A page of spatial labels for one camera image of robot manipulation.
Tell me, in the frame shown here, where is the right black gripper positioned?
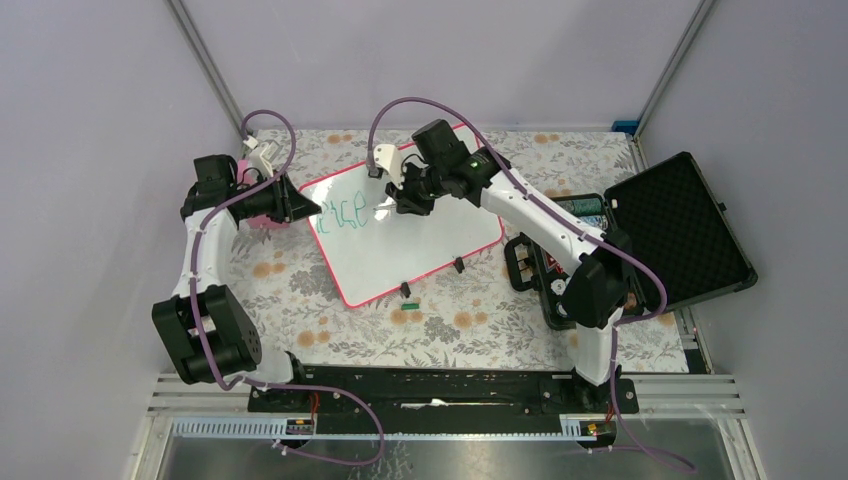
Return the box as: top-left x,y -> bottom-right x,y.
386,160 -> 449,217

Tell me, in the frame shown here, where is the pink framed whiteboard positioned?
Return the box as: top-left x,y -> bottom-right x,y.
300,163 -> 504,308

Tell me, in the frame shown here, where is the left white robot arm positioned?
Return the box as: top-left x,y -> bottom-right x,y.
151,155 -> 322,384

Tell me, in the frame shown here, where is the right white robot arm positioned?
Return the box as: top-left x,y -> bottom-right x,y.
369,119 -> 633,412

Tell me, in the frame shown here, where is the pink eraser block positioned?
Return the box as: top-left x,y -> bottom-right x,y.
237,158 -> 288,230

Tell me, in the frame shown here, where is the floral table mat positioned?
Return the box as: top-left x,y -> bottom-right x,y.
230,130 -> 690,373

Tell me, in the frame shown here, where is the blue clip at corner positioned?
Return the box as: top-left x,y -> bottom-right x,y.
611,120 -> 640,136

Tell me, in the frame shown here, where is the black poker chip case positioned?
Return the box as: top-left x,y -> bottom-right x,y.
504,152 -> 758,330

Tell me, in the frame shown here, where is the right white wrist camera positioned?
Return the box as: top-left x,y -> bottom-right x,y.
367,144 -> 405,189

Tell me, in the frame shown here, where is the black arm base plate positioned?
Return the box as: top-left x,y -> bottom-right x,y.
248,365 -> 639,435

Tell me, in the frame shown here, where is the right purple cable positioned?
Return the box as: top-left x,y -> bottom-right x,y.
367,97 -> 697,475

